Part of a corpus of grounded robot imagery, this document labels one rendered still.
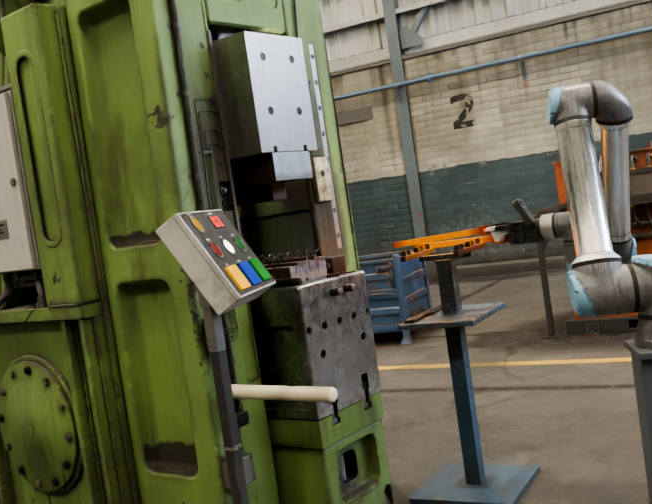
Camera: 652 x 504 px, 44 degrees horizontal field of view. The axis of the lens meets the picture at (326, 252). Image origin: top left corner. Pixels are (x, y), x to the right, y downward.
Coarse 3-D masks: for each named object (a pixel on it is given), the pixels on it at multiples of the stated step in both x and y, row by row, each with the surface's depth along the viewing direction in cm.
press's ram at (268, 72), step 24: (216, 48) 270; (240, 48) 264; (264, 48) 269; (288, 48) 279; (240, 72) 265; (264, 72) 268; (288, 72) 278; (240, 96) 267; (264, 96) 267; (288, 96) 277; (240, 120) 268; (264, 120) 266; (288, 120) 276; (312, 120) 287; (240, 144) 269; (264, 144) 265; (288, 144) 275; (312, 144) 285
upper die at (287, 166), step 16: (240, 160) 277; (256, 160) 273; (272, 160) 268; (288, 160) 274; (304, 160) 281; (240, 176) 278; (256, 176) 274; (272, 176) 269; (288, 176) 274; (304, 176) 280
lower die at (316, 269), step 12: (264, 264) 289; (276, 264) 279; (288, 264) 276; (300, 264) 275; (312, 264) 280; (324, 264) 285; (276, 276) 274; (288, 276) 271; (300, 276) 274; (312, 276) 279; (324, 276) 285
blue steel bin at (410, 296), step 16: (368, 256) 726; (384, 256) 720; (400, 256) 652; (368, 272) 654; (384, 272) 648; (400, 272) 642; (416, 272) 693; (368, 288) 655; (384, 288) 650; (400, 288) 642; (416, 288) 687; (384, 304) 651; (400, 304) 644; (416, 304) 679; (384, 320) 653; (400, 320) 647
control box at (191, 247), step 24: (192, 216) 218; (216, 216) 234; (168, 240) 212; (192, 240) 210; (216, 240) 222; (240, 240) 238; (192, 264) 211; (216, 264) 210; (216, 288) 210; (264, 288) 231; (216, 312) 211
